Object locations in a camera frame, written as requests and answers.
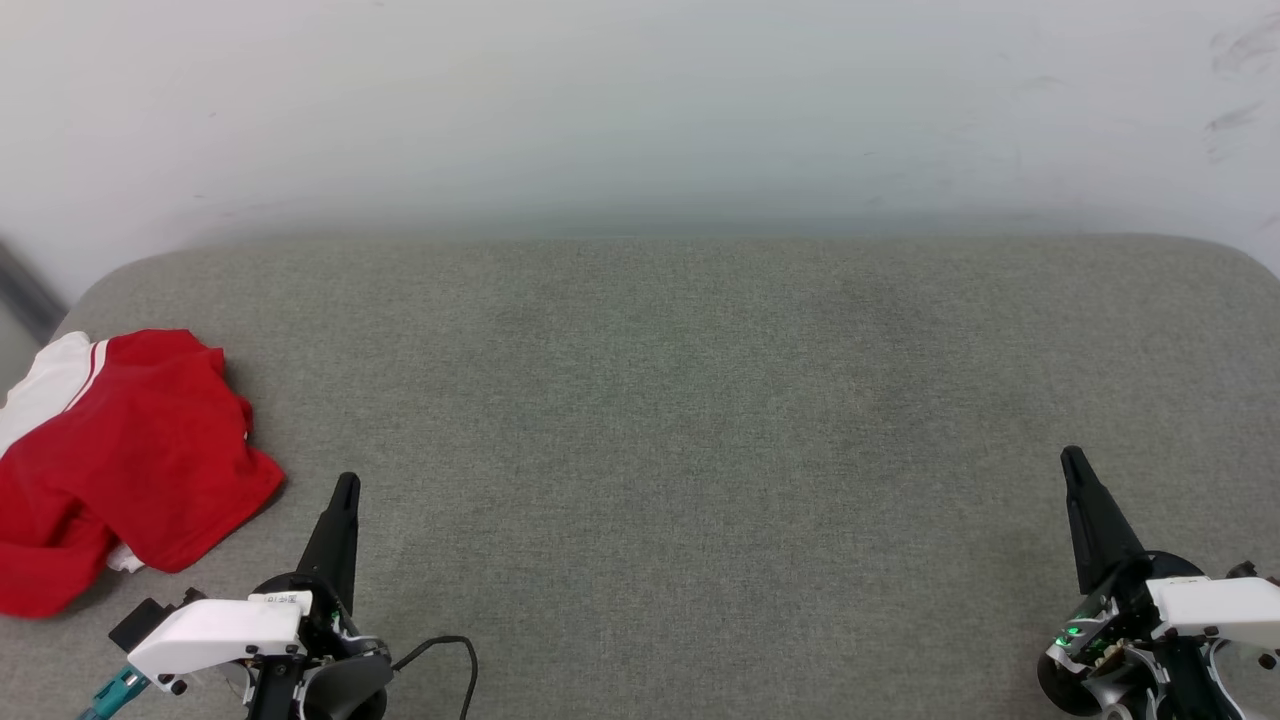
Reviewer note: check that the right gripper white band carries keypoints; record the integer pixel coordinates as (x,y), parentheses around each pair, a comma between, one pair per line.
(1215,605)

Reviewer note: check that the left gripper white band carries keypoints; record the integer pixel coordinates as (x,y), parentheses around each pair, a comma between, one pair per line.
(220,632)

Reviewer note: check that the red and white shirt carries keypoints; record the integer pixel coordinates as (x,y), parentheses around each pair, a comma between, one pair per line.
(140,450)

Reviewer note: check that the grey fabric sofa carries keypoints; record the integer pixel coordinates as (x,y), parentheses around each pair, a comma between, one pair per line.
(700,450)

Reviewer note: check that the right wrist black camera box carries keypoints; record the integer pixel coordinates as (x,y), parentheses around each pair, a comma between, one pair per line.
(1245,571)

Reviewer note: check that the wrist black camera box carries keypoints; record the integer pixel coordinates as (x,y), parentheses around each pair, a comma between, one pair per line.
(1245,571)
(145,620)

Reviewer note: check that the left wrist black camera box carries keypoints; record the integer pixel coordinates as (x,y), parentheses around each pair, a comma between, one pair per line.
(145,620)

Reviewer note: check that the dark grey wall skirting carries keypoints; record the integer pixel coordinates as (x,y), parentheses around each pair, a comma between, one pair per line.
(25,290)

